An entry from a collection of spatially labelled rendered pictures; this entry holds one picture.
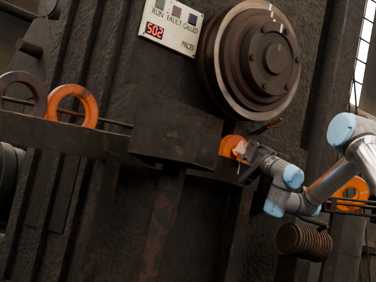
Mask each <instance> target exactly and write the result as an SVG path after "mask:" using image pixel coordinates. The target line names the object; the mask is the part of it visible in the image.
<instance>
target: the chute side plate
mask: <svg viewBox="0 0 376 282"><path fill-rule="evenodd" d="M0 142H4V143H10V144H16V145H22V146H26V147H33V148H39V149H44V150H49V151H55V152H61V153H67V154H73V155H77V156H83V157H90V158H95V159H101V160H106V159H107V154H108V152H113V153H116V154H119V155H122V156H123V158H122V161H121V163H124V164H128V165H134V166H140V167H146V168H152V169H156V170H162V167H163V164H161V163H156V166H155V168H154V167H152V166H151V165H149V164H147V163H145V162H143V161H142V160H140V159H139V158H137V157H135V156H133V155H131V154H130V153H128V152H127V151H128V147H129V142H130V139H129V138H124V137H119V136H115V135H110V134H104V133H99V132H96V131H90V130H85V129H80V128H75V127H71V126H66V125H60V124H55V123H50V122H47V121H41V120H36V119H31V118H27V117H22V116H17V115H11V114H7V113H3V112H0ZM238 166H239V163H238V162H235V161H231V160H229V159H226V158H222V157H218V159H217V165H216V168H215V173H212V172H206V171H200V170H194V169H190V168H187V169H186V175H191V176H197V177H203V178H209V179H213V180H219V181H223V182H227V183H229V184H232V185H236V186H239V187H243V184H240V183H239V178H240V177H241V176H242V175H243V174H244V173H245V172H246V171H247V170H248V169H249V168H250V166H246V165H244V164H241V163H240V168H239V173H238V174H237V172H238Z"/></svg>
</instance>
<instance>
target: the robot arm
mask: <svg viewBox="0 0 376 282"><path fill-rule="evenodd" d="M327 140H328V143H329V144H330V145H331V146H332V147H334V148H338V149H340V150H341V152H342V153H343V155H344V157H343V158H341V159H340V160H339V161H338V162H337V163H336V164H335V165H333V166H332V167H331V168H330V169H329V170H328V171H327V172H325V173H324V174H323V175H322V176H321V177H320V178H319V179H317V180H316V181H315V182H314V183H313V184H311V186H309V187H308V188H307V189H306V190H305V191H303V192H302V193H301V194H297V193H294V192H292V191H293V189H297V188H298V187H299V186H300V185H301V184H302V183H303V181H304V173H303V171H302V170H301V169H300V168H298V167H296V166H295V165H293V164H291V163H289V162H287V161H285V160H283V159H281V158H279V157H277V154H278V153H277V152H276V151H274V150H272V149H271V148H269V147H267V146H265V145H264V144H260V143H258V142H256V141H251V140H249V141H248V143H247V144H246V145H245V146H244V147H243V141H240V142H239V143H238V145H237V146H236V148H235V149H234V148H233V149H232V151H233V154H234V155H235V156H237V157H239V158H241V159H242V160H243V161H245V162H247V163H249V164H251V165H252V166H251V167H250V168H249V169H248V170H247V171H246V172H245V173H244V174H243V175H242V176H241V177H240V178H239V183H240V184H243V185H246V186H250V184H252V183H253V182H254V180H255V179H257V178H258V177H259V176H260V175H261V174H262V173H263V172H264V173H265V174H266V175H268V176H270V177H272V178H273V182H272V185H271V187H270V191H269V193H268V196H267V198H266V201H265V205H264V212H265V213H266V214H268V215H270V216H272V217H276V218H282V217H283V215H284V213H290V214H297V215H302V216H304V217H315V216H316V215H318V214H319V211H320V210H321V204H322V203H324V202H325V201H326V200H327V199H328V198H330V197H331V196H332V195H333V194H334V193H336V192H337V191H338V190H339V189H341V188H342V187H343V186H344V185H346V184H347V183H348V182H349V181H350V180H351V179H353V178H354V177H355V176H356V175H357V174H359V173H360V172H361V174H362V176H363V177H364V178H365V180H366V182H367V183H368V185H369V187H370V188H371V190H372V191H373V193H374V195H375V196H376V121H374V120H370V119H367V118H364V117H361V116H357V115H354V114H353V113H347V112H342V113H340V114H338V115H336V116H335V117H334V118H333V119H332V121H331V122H330V124H329V126H328V131H327Z"/></svg>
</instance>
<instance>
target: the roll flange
mask: <svg viewBox="0 0 376 282"><path fill-rule="evenodd" d="M237 3H240V2H236V3H231V4H229V5H227V6H225V7H223V8H222V9H221V10H220V11H219V12H217V14H216V15H215V16H214V17H213V18H212V20H211V21H210V22H208V24H207V25H206V26H205V27H204V29H203V30H202V32H201V34H200V36H199V40H198V45H197V48H196V53H195V71H196V76H197V79H198V83H199V85H200V88H201V90H202V92H203V93H204V95H205V96H206V98H207V99H208V100H209V101H210V102H211V103H212V104H213V105H214V106H215V107H217V108H218V109H220V110H222V111H223V112H224V113H225V114H227V115H228V116H230V117H232V118H234V119H236V120H240V121H252V120H249V119H244V118H241V117H237V116H235V115H233V114H231V113H230V112H228V111H227V110H226V109H225V108H224V107H223V106H222V105H221V104H220V103H219V102H218V100H217V99H216V98H215V96H214V94H213V92H212V90H211V88H210V85H209V82H208V79H207V76H206V70H205V46H206V41H207V38H208V35H209V31H210V29H211V27H212V25H213V23H214V22H215V20H216V19H217V18H218V16H219V15H220V14H221V13H222V12H224V11H225V10H226V9H228V8H230V7H232V6H234V5H236V4H237Z"/></svg>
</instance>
